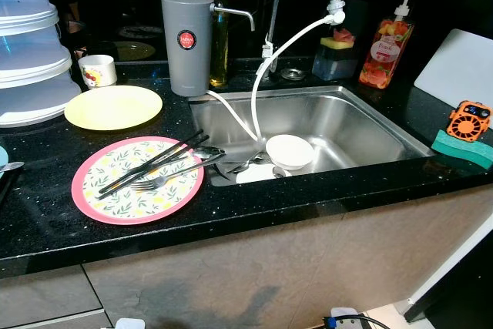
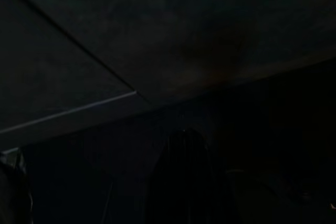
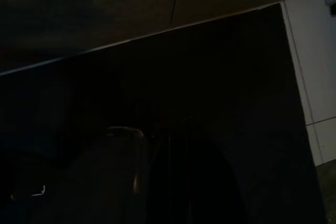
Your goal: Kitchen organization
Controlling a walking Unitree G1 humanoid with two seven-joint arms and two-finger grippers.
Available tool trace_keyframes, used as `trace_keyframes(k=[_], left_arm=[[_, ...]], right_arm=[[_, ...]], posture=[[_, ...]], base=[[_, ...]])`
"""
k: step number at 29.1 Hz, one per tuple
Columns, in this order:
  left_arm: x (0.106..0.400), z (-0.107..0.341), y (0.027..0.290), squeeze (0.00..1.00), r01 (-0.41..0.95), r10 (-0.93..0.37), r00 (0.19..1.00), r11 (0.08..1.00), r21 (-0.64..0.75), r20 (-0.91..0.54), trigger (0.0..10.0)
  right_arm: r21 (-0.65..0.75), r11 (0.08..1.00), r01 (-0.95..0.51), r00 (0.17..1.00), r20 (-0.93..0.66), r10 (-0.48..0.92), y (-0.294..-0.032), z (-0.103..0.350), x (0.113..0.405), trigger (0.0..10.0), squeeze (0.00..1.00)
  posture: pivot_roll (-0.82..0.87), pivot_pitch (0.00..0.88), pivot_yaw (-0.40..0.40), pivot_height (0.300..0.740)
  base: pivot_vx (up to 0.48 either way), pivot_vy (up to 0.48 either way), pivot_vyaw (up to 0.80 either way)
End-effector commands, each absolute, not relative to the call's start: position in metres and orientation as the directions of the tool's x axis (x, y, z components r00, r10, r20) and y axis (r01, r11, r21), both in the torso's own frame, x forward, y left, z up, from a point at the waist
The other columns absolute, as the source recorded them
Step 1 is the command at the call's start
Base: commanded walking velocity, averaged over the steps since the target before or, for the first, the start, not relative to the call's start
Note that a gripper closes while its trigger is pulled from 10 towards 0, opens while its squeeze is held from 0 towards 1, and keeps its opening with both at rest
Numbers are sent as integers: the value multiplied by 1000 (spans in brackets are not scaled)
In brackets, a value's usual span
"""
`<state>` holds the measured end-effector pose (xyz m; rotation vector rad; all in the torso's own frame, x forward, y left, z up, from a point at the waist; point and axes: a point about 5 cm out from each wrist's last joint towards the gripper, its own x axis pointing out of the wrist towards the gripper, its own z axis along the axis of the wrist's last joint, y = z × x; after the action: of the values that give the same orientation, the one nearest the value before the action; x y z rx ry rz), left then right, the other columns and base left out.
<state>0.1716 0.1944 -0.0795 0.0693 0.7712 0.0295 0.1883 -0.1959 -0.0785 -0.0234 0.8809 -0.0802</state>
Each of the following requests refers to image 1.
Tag silver metal fork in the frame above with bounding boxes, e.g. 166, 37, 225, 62
129, 155, 226, 193

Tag orange mini fan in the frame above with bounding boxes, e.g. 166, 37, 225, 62
450, 100, 493, 144

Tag green sponge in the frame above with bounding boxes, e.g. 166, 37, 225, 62
431, 129, 493, 170

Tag white cutting board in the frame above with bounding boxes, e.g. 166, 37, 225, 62
414, 29, 493, 107

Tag orange soap pump bottle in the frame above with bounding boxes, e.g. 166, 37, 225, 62
358, 0, 418, 90

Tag stainless steel sink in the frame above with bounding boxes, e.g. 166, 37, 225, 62
187, 85, 437, 189

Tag dark sponge holder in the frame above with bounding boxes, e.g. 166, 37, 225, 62
312, 42, 360, 82

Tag yellow pink dish sponge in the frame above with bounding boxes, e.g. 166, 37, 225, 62
320, 29, 357, 49

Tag white bowl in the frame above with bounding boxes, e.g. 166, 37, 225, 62
264, 134, 316, 173

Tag round metal strainer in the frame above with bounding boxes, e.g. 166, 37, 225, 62
281, 67, 307, 82

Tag white plate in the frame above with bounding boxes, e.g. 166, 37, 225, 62
233, 161, 290, 186

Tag silver fork in sink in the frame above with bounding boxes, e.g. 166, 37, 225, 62
225, 153, 267, 176

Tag green-capped oil bottle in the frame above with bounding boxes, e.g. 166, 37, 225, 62
208, 0, 231, 89

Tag grey water filter jug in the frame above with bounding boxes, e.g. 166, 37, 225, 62
160, 0, 256, 98

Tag yellow plate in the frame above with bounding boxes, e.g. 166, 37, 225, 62
64, 85, 165, 132

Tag pink floral plate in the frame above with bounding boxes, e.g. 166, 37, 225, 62
71, 136, 206, 227

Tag white printed mug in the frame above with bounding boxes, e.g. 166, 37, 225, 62
78, 54, 119, 90

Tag stacked translucent plastic containers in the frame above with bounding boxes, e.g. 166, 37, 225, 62
0, 0, 85, 129

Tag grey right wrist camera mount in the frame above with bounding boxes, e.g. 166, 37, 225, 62
322, 307, 364, 329

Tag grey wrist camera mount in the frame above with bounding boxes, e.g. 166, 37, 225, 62
114, 317, 147, 329
322, 307, 364, 329

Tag white hose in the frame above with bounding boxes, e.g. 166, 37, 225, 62
206, 2, 347, 146

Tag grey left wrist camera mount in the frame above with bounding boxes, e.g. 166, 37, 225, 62
114, 317, 147, 329

